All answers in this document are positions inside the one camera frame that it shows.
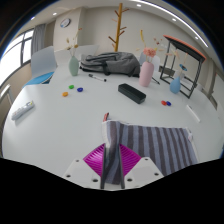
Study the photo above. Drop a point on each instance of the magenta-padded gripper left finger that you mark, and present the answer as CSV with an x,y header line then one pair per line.
x,y
95,160

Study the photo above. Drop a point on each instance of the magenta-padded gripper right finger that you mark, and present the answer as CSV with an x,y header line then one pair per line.
x,y
130,160

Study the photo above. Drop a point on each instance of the grey striped towel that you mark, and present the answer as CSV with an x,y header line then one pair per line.
x,y
160,146

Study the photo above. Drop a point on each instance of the red-capped white marker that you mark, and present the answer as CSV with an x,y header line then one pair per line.
x,y
105,117

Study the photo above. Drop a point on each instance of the red round magnet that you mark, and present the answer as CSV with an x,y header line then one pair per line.
x,y
163,102

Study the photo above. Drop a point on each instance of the black whiteboard eraser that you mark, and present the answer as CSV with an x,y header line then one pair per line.
x,y
131,93

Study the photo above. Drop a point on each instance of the blue round magnet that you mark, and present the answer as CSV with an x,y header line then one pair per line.
x,y
80,89
168,103

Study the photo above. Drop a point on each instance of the orange round magnet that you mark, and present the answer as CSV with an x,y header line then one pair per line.
x,y
65,94

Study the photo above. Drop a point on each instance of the green round magnet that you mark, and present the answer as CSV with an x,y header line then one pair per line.
x,y
71,87

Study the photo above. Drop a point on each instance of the white flat stick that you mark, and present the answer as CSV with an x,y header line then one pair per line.
x,y
193,113

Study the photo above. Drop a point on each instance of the black marker pen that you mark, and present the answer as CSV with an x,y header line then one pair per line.
x,y
97,78

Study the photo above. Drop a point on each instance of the pink vase with flowers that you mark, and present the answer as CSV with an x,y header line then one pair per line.
x,y
146,75

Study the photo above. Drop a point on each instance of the blue vase with dried stems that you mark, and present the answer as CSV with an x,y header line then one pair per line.
x,y
175,86

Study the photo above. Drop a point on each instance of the white remote control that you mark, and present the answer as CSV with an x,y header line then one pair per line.
x,y
22,110

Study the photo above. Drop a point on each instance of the green vase with dried stems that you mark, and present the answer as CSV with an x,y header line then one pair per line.
x,y
73,66

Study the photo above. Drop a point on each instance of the grey backpack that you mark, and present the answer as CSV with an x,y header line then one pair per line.
x,y
113,63

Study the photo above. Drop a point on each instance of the white chair blue cushion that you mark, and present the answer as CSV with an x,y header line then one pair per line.
x,y
41,63

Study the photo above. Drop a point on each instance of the white side table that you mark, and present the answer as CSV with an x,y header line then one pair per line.
x,y
5,93

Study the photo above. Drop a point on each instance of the yellow wooden coat rack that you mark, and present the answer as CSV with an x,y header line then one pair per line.
x,y
118,30

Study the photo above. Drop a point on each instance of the large window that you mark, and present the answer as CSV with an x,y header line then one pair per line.
x,y
11,56

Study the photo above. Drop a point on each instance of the grey curtain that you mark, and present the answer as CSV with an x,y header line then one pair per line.
x,y
38,38

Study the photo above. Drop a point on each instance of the ceiling light strip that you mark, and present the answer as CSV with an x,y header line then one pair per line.
x,y
186,25

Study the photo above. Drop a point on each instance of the ceiling spot lights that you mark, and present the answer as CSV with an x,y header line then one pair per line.
x,y
55,14

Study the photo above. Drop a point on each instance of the black frame rack orange top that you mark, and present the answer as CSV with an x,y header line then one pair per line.
x,y
185,45

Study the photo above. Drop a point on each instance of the round wall clock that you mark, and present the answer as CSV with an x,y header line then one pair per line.
x,y
65,23

